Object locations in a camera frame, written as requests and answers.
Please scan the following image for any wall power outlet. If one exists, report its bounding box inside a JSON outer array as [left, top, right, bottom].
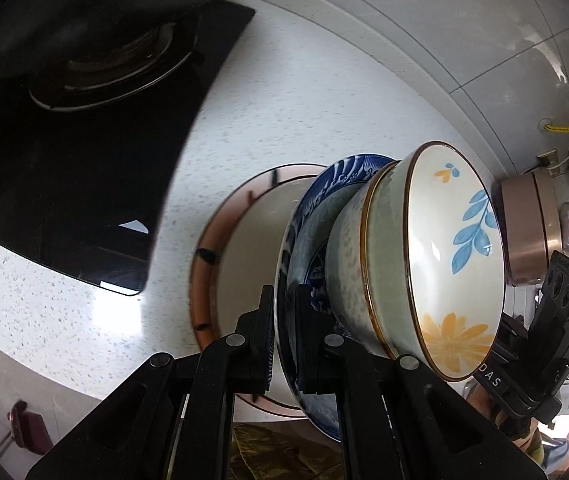
[[536, 148, 559, 168]]

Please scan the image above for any rose gold rice cooker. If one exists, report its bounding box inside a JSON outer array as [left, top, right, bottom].
[[498, 168, 562, 286]]

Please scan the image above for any green bowl blue leaf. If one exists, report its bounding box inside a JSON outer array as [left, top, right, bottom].
[[358, 140, 507, 384]]

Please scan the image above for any white bowl gold rim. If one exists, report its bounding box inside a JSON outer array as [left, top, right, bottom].
[[325, 162, 397, 359]]

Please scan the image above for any blue white porcelain bowl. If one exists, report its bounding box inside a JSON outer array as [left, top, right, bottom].
[[274, 154, 392, 442]]

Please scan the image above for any patterned plate front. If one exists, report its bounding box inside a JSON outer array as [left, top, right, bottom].
[[188, 161, 328, 418]]

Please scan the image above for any black gas stove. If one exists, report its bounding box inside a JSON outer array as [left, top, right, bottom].
[[0, 1, 254, 295]]

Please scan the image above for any orange rimmed white dish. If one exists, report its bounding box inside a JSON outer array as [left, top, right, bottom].
[[210, 174, 321, 411]]

